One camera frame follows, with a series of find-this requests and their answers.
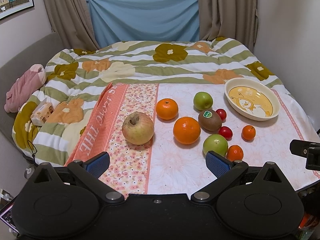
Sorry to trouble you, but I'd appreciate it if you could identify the cream oval cartoon dish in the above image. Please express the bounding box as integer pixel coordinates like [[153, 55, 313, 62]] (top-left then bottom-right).
[[225, 77, 280, 121]]

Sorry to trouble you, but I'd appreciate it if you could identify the pink floral tablecloth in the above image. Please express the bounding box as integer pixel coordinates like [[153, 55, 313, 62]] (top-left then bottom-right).
[[70, 83, 319, 195]]

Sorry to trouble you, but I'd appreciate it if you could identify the black cable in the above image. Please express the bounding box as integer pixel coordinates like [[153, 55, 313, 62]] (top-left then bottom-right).
[[26, 139, 38, 165]]

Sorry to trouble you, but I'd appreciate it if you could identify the green apple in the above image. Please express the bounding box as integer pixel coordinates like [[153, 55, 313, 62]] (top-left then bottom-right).
[[203, 134, 229, 157], [193, 92, 213, 111]]

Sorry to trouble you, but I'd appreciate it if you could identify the large yellow-red apple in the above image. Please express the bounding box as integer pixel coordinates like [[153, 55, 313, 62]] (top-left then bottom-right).
[[121, 112, 154, 145]]

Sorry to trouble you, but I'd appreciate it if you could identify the beige curtain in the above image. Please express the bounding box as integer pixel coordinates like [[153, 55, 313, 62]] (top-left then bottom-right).
[[198, 0, 258, 51], [44, 0, 100, 50]]

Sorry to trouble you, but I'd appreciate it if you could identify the beige curtain right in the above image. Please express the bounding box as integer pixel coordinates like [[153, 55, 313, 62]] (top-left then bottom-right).
[[198, 0, 258, 51]]

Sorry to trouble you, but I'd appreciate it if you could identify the brown kiwi with sticker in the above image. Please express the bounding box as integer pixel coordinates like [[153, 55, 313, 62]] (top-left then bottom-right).
[[198, 109, 222, 132]]

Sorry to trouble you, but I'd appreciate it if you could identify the beige curtain left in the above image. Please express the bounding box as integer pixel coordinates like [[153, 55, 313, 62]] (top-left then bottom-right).
[[44, 0, 100, 50]]

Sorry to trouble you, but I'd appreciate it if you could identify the orange with stem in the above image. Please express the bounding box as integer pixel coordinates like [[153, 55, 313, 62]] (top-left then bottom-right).
[[156, 98, 178, 120]]

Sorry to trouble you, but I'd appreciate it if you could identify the striped floral quilt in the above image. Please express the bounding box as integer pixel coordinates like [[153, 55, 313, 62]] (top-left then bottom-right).
[[12, 37, 287, 165]]

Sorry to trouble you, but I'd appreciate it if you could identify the blue cloth over window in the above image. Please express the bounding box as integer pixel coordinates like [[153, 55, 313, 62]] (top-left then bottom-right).
[[87, 0, 200, 47]]

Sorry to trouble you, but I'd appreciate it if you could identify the grey bed headboard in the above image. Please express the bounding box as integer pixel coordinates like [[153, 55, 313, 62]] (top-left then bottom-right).
[[0, 31, 66, 140]]

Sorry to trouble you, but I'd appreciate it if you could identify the red cherry tomato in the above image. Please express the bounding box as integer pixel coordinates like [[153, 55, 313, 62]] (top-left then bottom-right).
[[219, 126, 233, 140], [216, 108, 227, 122]]

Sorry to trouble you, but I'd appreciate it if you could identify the tissue pack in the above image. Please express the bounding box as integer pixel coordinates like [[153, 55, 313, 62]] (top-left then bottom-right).
[[30, 102, 54, 126]]

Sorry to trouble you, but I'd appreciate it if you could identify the large orange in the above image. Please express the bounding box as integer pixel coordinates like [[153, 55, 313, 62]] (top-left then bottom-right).
[[173, 116, 201, 145]]

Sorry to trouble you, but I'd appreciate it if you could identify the pink plush pillow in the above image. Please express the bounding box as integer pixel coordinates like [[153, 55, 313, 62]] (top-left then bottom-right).
[[4, 64, 47, 113]]

